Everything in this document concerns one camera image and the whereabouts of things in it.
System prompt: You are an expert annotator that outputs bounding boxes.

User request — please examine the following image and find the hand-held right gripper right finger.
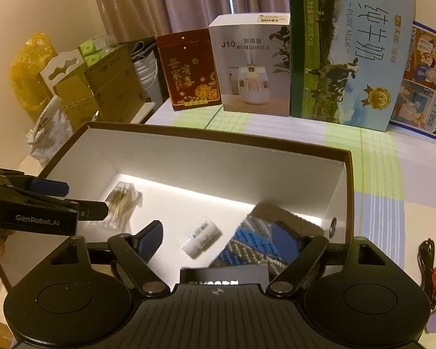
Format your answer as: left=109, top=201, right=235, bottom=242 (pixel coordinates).
left=267, top=222, right=389, bottom=297

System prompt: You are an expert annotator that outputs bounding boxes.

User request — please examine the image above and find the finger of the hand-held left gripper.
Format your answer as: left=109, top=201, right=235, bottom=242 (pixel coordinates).
left=63, top=199, right=110, bottom=222
left=24, top=177, right=70, bottom=197

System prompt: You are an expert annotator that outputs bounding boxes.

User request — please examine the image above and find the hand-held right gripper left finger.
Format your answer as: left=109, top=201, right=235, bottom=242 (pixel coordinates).
left=47, top=220, right=169, bottom=299

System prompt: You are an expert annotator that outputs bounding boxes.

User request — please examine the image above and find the bag of cotton swabs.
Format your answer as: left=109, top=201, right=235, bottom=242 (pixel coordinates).
left=89, top=182, right=144, bottom=228

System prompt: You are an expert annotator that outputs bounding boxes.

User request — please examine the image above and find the grey blue knitted sock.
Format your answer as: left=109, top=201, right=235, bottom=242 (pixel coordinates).
left=209, top=204, right=324, bottom=280

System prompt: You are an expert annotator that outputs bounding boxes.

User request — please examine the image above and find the small white bottle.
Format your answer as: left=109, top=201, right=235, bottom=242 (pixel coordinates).
left=180, top=218, right=222, bottom=260

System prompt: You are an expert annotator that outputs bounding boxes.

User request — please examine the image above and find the black product box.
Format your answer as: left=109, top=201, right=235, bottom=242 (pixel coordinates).
left=180, top=265, right=269, bottom=286

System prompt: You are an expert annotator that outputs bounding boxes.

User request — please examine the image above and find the brown cardboard box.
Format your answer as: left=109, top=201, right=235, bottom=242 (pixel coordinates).
left=0, top=122, right=355, bottom=291

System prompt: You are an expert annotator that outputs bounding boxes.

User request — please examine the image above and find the black cable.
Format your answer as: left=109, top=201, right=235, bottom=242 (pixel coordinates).
left=418, top=239, right=436, bottom=309

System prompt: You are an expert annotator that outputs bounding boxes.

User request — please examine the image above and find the white plastic bag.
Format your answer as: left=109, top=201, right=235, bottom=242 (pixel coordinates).
left=25, top=96, right=74, bottom=166

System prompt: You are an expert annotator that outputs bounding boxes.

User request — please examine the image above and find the white side table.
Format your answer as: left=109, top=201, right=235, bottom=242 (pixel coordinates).
left=129, top=100, right=168, bottom=125

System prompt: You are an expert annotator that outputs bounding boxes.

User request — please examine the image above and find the yellow plastic bag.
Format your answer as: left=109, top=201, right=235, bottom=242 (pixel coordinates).
left=10, top=33, right=59, bottom=122

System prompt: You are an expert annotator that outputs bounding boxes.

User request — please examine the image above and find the white chair back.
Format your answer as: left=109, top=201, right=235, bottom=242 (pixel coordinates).
left=40, top=51, right=86, bottom=99

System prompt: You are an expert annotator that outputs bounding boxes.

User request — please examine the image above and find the plain cardboard carton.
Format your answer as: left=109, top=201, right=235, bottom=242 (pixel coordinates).
left=54, top=45, right=139, bottom=137

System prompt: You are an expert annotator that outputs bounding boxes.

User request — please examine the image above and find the stack of green tissue boxes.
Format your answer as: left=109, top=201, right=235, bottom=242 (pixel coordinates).
left=78, top=36, right=114, bottom=67

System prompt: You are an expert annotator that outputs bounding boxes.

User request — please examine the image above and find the white paper bag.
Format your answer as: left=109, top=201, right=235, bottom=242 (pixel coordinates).
left=131, top=40, right=165, bottom=104

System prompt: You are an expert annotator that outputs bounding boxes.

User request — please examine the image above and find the dark red gift box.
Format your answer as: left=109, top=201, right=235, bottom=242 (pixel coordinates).
left=156, top=28, right=222, bottom=111

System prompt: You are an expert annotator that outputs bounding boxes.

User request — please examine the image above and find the white humidifier box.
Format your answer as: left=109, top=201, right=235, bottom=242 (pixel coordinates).
left=208, top=13, right=291, bottom=117

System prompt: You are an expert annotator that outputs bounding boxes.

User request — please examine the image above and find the green milk carton box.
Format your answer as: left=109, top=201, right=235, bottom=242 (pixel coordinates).
left=286, top=0, right=417, bottom=132

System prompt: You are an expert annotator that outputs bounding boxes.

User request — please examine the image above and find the blue milk carton box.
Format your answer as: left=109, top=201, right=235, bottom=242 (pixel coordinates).
left=389, top=20, right=436, bottom=142

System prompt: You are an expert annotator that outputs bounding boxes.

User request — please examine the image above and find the purple curtain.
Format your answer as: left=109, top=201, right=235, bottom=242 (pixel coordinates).
left=87, top=0, right=386, bottom=44

